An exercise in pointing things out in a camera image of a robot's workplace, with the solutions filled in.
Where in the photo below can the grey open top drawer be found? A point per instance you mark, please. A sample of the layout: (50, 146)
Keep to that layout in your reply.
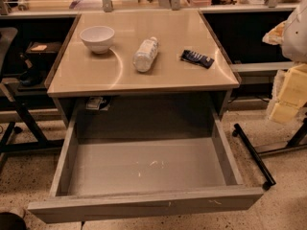
(113, 166)

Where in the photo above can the dark blue snack packet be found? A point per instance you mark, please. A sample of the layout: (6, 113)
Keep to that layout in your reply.
(197, 59)

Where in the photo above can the grey drawer cabinet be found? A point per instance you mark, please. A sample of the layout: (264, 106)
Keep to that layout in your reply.
(127, 52)

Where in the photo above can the clear plastic water bottle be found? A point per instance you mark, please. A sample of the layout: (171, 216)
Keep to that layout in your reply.
(145, 55)

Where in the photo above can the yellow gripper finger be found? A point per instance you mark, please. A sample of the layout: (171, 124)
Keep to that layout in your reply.
(275, 35)
(289, 93)

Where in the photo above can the black chair base leg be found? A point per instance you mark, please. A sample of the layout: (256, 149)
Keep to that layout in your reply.
(254, 154)

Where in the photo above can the white label under tabletop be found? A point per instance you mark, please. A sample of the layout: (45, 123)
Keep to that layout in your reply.
(94, 103)

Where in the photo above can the black box with tan note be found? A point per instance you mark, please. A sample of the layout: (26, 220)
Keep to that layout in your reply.
(43, 48)

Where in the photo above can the white ceramic bowl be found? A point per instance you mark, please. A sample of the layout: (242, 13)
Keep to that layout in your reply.
(98, 39)

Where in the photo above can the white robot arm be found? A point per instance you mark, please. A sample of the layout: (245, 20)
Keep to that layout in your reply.
(294, 46)

